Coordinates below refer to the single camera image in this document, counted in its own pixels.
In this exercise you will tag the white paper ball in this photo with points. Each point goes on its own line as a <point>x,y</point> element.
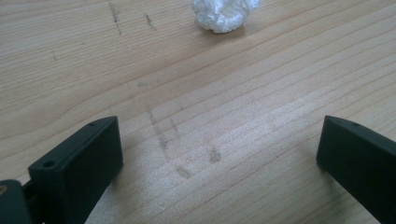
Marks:
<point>222,14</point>

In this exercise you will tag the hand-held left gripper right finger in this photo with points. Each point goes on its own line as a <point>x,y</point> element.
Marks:
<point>361,158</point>

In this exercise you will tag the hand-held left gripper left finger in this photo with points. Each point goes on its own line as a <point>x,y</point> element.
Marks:
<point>79,174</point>

